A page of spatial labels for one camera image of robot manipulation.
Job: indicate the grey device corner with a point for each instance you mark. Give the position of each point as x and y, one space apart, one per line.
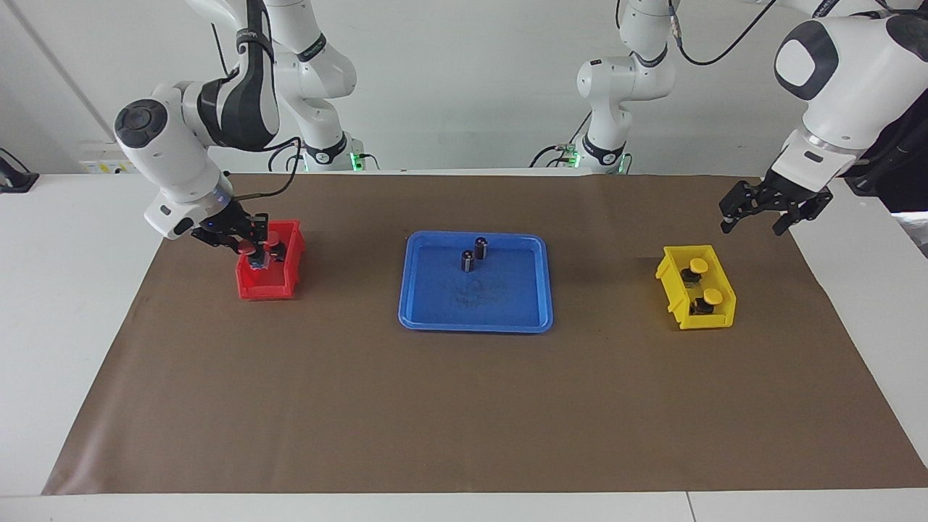
917 228

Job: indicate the blue plastic tray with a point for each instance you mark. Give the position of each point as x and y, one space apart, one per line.
507 304

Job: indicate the yellow push button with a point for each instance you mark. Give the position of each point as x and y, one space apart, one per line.
713 295
697 265

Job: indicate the red plastic bin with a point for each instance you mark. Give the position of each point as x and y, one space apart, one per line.
264 291

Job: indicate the green lit base connector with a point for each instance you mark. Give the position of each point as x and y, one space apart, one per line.
360 161
569 158

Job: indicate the black tripod leg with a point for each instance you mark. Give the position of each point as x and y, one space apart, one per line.
863 185

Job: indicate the black clamp mount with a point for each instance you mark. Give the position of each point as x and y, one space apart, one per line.
14 180

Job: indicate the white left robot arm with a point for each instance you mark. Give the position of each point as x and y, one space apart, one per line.
841 80

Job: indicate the black curtain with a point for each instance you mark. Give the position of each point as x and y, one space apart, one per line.
910 181

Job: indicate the red push button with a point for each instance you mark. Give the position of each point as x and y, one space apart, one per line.
275 238
249 249

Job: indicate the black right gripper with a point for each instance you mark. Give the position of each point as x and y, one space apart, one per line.
225 226

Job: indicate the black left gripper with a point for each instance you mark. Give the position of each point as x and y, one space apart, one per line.
790 194

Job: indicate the yellow plastic bin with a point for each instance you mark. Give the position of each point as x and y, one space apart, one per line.
714 319

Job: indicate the brown paper table mat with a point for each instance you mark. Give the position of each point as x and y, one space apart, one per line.
435 406

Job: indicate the white wall power strip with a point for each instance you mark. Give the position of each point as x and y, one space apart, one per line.
101 165

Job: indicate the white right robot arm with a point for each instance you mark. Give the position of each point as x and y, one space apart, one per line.
174 152

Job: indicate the black cylindrical capacitor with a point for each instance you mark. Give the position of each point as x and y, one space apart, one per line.
481 248
467 261

